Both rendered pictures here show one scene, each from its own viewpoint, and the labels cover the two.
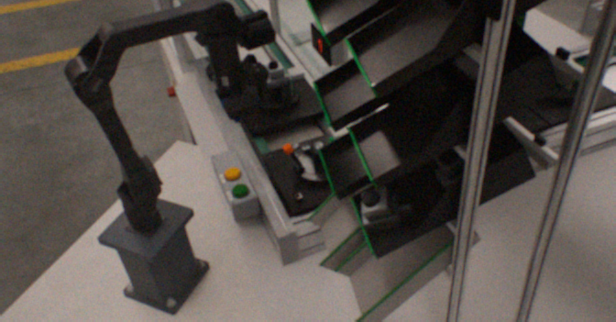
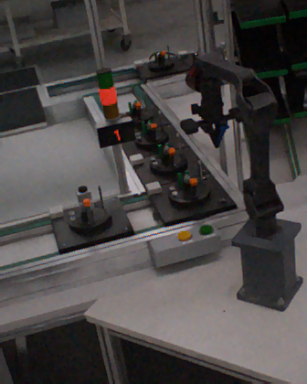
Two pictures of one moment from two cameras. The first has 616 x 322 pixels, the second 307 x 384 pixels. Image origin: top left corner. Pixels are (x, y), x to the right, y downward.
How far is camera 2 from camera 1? 2.06 m
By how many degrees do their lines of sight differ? 66
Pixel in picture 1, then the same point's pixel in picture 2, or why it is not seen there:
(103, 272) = (257, 330)
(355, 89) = (259, 64)
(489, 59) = not seen: outside the picture
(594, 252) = not seen: hidden behind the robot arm
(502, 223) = (230, 161)
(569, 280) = not seen: hidden behind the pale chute
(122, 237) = (280, 240)
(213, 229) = (217, 274)
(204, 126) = (68, 297)
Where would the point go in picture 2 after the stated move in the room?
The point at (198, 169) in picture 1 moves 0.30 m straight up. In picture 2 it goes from (135, 293) to (119, 207)
